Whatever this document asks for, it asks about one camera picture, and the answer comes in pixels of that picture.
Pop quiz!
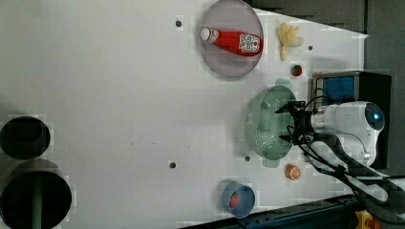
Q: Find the blue black table frame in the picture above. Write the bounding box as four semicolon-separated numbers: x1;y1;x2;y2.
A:
184;195;382;229

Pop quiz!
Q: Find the small red tomato toy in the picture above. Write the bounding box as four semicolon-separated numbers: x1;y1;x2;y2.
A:
290;65;303;77

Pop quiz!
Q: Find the blue bowl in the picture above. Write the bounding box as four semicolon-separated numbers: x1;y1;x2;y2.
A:
222;182;256;219

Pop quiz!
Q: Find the grey round plate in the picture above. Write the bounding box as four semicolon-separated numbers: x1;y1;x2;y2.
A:
198;0;264;77

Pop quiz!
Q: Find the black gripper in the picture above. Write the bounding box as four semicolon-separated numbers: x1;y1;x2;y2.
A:
274;101;314;145

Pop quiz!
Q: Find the small black cylinder cup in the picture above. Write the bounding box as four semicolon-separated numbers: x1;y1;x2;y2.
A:
0;116;51;160

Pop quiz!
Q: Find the red strawberry toy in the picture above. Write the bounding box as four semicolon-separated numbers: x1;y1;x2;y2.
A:
229;194;240;209

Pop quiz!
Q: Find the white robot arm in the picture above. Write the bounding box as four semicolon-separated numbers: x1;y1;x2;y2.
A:
276;101;404;225

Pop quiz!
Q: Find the green stick in cup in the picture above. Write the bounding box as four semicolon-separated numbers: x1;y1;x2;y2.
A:
32;177;42;229

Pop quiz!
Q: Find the orange slice toy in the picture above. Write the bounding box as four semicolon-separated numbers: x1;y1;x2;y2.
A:
285;164;301;180

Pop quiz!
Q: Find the green plastic strainer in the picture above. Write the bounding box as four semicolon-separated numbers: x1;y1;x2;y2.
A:
245;78;296;168

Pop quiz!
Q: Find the black toaster oven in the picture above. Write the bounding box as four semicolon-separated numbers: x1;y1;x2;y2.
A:
311;71;392;169

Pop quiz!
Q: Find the red ketchup bottle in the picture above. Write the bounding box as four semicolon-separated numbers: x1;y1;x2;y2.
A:
200;28;264;57

